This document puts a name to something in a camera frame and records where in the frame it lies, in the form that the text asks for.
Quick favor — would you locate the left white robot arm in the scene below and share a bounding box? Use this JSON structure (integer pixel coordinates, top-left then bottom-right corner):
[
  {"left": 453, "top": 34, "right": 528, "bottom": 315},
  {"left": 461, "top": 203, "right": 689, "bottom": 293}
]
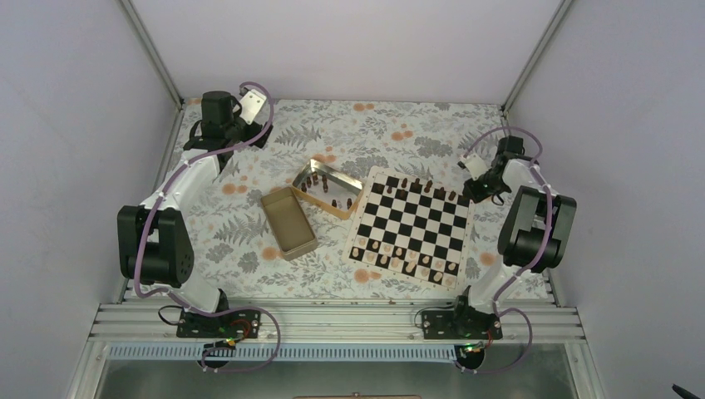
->
[{"left": 116, "top": 82, "right": 273, "bottom": 337}]

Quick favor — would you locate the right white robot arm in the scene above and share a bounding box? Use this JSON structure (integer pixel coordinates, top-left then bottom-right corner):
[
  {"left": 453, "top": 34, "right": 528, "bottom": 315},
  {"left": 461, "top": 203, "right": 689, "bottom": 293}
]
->
[{"left": 450, "top": 135, "right": 577, "bottom": 338}]

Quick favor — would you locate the gold tin with dark pieces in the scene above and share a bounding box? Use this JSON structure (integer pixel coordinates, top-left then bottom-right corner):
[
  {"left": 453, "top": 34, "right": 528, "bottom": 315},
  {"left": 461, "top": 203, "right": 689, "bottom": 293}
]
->
[{"left": 291, "top": 159, "right": 364, "bottom": 220}]

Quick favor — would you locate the wooden chessboard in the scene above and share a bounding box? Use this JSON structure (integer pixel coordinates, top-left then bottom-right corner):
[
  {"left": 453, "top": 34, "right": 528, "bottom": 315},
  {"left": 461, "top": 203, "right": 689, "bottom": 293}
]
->
[{"left": 342, "top": 166, "right": 475, "bottom": 292}]

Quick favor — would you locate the empty gold tin lid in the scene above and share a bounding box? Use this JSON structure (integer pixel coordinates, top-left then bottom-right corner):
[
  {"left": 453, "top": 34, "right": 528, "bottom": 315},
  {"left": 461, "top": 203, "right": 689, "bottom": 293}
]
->
[{"left": 260, "top": 187, "right": 318, "bottom": 261}]

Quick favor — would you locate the floral patterned table mat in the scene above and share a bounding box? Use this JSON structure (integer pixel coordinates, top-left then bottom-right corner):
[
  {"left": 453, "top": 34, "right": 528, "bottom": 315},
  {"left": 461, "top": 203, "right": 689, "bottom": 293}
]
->
[{"left": 186, "top": 100, "right": 507, "bottom": 299}]

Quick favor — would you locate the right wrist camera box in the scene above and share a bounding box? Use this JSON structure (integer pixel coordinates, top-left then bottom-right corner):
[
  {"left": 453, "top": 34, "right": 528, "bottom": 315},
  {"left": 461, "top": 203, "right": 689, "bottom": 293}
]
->
[{"left": 458, "top": 153, "right": 490, "bottom": 180}]

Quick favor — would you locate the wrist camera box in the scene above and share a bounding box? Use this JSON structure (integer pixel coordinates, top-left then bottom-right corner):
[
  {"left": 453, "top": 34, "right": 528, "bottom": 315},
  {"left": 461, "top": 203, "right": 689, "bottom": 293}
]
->
[
  {"left": 239, "top": 89, "right": 267, "bottom": 125},
  {"left": 458, "top": 153, "right": 490, "bottom": 180}
]

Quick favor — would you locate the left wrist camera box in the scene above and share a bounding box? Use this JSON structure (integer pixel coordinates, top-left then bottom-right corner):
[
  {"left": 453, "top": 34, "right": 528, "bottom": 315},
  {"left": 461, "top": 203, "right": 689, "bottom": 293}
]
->
[{"left": 239, "top": 89, "right": 267, "bottom": 125}]

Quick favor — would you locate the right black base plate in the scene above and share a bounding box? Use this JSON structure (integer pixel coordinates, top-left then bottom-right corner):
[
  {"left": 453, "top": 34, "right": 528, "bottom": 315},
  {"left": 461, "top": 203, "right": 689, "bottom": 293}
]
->
[{"left": 421, "top": 309, "right": 503, "bottom": 341}]

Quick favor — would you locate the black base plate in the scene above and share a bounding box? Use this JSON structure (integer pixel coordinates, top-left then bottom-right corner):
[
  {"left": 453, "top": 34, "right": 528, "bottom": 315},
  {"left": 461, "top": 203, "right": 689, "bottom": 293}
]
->
[
  {"left": 421, "top": 309, "right": 503, "bottom": 341},
  {"left": 175, "top": 309, "right": 261, "bottom": 339}
]

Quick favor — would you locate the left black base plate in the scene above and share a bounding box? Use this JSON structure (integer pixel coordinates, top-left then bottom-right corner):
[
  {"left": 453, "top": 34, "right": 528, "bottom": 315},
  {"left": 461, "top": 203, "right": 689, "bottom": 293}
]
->
[{"left": 175, "top": 309, "right": 261, "bottom": 339}]

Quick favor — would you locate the aluminium rail frame front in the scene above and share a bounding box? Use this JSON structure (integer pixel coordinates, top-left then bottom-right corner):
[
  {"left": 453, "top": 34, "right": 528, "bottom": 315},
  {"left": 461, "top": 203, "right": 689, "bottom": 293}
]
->
[{"left": 89, "top": 300, "right": 586, "bottom": 344}]

